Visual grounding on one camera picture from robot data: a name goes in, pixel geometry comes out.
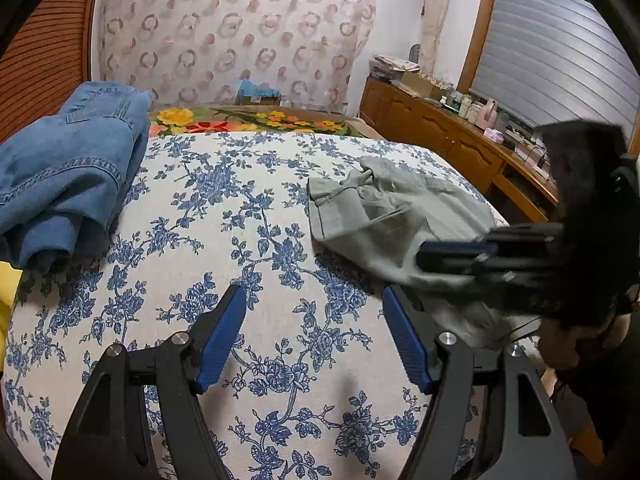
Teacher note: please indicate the colourful flower blanket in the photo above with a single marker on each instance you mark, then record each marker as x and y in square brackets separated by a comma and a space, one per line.
[225, 120]

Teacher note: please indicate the small pink box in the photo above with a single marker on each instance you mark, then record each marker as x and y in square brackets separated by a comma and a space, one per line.
[493, 135]

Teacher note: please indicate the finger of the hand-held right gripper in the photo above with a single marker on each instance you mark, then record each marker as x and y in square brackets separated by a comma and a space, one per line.
[530, 240]
[460, 256]

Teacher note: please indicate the blue denim jeans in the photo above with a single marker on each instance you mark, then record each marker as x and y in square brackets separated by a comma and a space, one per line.
[65, 175]

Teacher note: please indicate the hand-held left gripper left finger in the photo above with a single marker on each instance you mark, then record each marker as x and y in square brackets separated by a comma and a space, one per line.
[222, 340]

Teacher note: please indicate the beige lace curtain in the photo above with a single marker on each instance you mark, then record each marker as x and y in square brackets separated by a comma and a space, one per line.
[440, 15]

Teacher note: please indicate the teal cloth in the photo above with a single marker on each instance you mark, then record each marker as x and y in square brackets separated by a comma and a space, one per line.
[256, 89]

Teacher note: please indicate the blue floral bedsheet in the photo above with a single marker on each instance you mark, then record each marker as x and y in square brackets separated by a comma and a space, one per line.
[210, 240]

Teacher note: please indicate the wooden sideboard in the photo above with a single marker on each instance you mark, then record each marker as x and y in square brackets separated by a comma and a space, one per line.
[435, 125]

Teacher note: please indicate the cardboard box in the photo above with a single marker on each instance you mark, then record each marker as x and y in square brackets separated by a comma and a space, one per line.
[420, 85]

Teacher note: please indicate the yellow cloth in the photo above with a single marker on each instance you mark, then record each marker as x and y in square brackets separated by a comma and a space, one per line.
[7, 300]

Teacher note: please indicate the wooden slatted door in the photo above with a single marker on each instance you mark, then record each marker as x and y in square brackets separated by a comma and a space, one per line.
[45, 55]

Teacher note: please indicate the white jar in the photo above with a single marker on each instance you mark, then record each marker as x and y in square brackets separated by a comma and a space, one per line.
[465, 106]

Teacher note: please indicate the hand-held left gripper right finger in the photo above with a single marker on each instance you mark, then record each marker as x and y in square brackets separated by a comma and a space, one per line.
[407, 340]

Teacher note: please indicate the person's right hand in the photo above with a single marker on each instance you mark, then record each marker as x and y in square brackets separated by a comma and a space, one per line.
[570, 347]

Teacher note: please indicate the person's right forearm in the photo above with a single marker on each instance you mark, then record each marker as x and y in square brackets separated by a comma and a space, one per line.
[610, 405]

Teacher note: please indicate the grey window blind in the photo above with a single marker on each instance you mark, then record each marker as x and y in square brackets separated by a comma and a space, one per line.
[550, 50]

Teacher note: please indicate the grey pants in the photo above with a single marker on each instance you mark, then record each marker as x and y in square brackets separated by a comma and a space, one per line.
[380, 220]

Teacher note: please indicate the pink bottle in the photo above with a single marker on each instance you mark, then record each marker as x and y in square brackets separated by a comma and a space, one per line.
[486, 115]

